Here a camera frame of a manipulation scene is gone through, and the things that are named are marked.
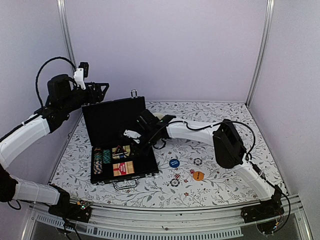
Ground cream ribbed cup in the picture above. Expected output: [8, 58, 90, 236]
[153, 112, 165, 120]

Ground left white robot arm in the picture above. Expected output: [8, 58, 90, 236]
[0, 74, 110, 217]

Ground blue ten poker chip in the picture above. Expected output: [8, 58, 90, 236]
[193, 158, 202, 166]

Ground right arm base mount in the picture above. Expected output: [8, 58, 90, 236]
[240, 193, 285, 235]

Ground floral table mat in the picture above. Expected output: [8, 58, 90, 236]
[51, 102, 287, 208]

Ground orange chip stack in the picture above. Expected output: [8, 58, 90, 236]
[93, 147, 103, 175]

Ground triangular all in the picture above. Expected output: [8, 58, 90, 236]
[112, 145, 127, 156]

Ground aluminium frame post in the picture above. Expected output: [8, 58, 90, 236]
[56, 0, 76, 65]
[245, 0, 275, 109]

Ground red playing card deck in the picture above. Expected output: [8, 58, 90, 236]
[112, 161, 135, 177]

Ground blue playing card deck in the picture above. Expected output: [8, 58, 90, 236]
[112, 145, 131, 160]

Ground black poker chip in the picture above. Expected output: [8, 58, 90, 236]
[170, 179, 180, 187]

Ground left aluminium frame post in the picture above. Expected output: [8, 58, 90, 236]
[56, 0, 76, 65]

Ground orange big blind button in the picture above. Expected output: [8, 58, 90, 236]
[193, 171, 205, 181]

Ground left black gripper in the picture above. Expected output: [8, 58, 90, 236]
[62, 82, 110, 114]

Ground green chip stack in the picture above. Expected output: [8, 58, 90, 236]
[102, 149, 112, 164]

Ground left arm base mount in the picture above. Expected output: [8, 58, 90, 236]
[48, 184, 92, 223]

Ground black poker set case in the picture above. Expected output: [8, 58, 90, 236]
[82, 96, 159, 185]

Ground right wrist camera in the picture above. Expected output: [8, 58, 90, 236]
[123, 129, 142, 145]

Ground black braided left cable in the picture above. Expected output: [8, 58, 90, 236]
[35, 56, 77, 108]

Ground right aluminium frame post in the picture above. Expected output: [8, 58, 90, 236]
[245, 0, 275, 109]

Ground front aluminium rail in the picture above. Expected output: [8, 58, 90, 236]
[21, 195, 315, 240]

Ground blue small blind button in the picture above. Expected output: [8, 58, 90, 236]
[169, 158, 180, 168]

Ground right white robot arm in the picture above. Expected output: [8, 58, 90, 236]
[123, 109, 283, 218]

